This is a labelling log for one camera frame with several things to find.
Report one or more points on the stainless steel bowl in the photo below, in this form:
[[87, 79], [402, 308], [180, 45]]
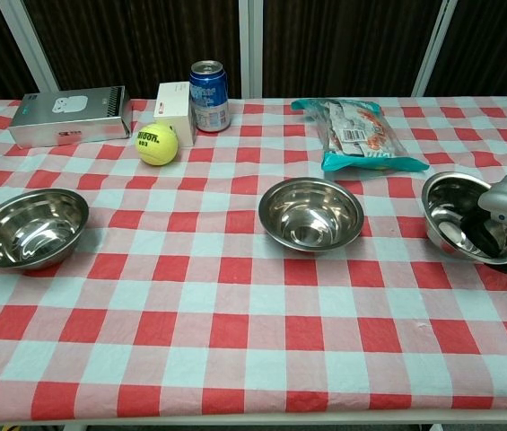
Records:
[[450, 211], [28, 229], [311, 215]]

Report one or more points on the teal snack bag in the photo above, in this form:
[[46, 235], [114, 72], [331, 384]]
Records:
[[356, 134]]

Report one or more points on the white partition post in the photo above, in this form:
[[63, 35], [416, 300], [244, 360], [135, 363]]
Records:
[[251, 45], [434, 45], [28, 45]]

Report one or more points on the red white checkered tablecloth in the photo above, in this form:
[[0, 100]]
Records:
[[235, 314]]

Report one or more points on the silver earbuds box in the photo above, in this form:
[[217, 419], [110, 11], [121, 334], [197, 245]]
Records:
[[69, 121]]

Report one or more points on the yellow tennis ball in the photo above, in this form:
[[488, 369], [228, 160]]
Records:
[[156, 146]]

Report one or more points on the small white box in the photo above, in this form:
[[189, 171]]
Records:
[[174, 112]]

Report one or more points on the blue drink can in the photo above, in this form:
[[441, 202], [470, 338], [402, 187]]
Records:
[[209, 103]]

